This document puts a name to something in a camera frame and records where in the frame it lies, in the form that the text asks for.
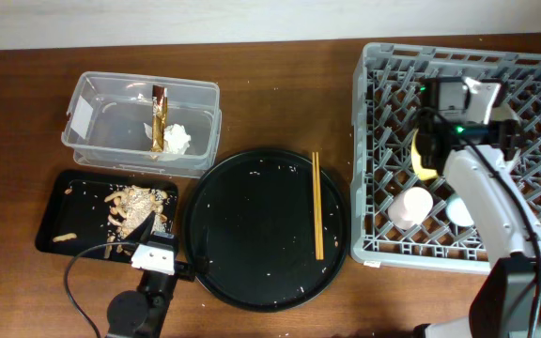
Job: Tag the white tissue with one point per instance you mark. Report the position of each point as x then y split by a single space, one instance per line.
175 139

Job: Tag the white round plate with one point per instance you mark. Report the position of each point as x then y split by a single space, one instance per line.
504 112

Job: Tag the rectangular black tray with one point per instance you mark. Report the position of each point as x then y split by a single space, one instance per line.
76 217

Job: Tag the brown coffee sachet wrapper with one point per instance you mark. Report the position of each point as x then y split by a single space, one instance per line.
159 113

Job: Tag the grey plastic dishwasher rack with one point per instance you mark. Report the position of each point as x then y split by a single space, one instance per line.
386 95

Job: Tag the yellow bowl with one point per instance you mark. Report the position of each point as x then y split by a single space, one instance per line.
421 172

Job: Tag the food scraps peanuts and rice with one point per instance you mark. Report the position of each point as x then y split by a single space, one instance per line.
131 207

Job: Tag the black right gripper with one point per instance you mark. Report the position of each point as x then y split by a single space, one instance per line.
502 132

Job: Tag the clear plastic waste bin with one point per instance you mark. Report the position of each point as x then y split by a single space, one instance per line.
122 104

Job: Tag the light blue plastic cup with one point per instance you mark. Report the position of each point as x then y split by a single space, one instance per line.
456 211

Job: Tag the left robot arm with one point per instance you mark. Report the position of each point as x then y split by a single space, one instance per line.
142 311

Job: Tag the pink plastic cup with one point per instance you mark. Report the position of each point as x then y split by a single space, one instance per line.
410 207

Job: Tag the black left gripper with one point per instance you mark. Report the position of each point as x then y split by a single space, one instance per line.
187 270

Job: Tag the round black tray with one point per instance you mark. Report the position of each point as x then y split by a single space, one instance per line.
249 227

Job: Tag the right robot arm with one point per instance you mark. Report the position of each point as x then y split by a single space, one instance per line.
466 133

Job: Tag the white label on bin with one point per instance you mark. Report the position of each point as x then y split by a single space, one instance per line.
81 117

